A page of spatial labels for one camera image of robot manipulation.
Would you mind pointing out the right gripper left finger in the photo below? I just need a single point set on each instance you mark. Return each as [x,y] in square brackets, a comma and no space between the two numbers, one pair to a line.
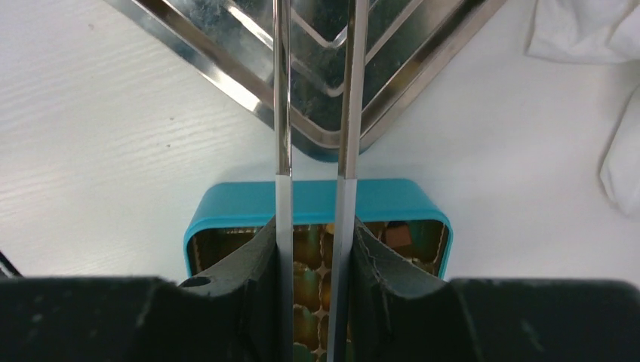
[227,312]

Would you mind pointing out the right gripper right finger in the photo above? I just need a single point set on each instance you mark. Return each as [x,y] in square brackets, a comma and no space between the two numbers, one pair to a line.
[398,312]

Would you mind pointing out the milk square chocolate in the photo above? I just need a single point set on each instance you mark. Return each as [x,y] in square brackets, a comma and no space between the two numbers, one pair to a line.
[398,236]

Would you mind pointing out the teal chocolate box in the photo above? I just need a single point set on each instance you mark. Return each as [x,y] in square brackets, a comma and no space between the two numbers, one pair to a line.
[230,214]

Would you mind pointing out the steel tray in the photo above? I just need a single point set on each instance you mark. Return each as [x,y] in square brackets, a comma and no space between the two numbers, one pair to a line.
[230,44]

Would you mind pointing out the white crumpled cloth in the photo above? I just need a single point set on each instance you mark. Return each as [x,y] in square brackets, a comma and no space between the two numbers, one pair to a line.
[598,32]

